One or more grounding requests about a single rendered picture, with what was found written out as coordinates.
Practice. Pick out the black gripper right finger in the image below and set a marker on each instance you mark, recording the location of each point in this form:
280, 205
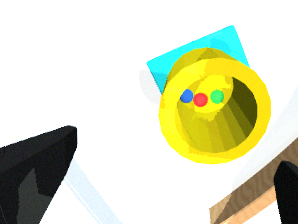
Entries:
286, 188

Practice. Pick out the yellow cup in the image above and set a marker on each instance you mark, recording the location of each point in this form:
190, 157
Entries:
215, 133

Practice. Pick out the blue marble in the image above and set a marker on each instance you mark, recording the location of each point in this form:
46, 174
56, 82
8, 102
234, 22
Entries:
186, 96

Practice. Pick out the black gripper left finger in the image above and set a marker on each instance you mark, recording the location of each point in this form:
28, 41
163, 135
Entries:
31, 172

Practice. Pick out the red marble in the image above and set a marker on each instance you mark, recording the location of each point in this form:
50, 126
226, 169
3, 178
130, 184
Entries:
200, 99

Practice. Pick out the green marble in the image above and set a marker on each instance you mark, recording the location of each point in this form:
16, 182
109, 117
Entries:
217, 96

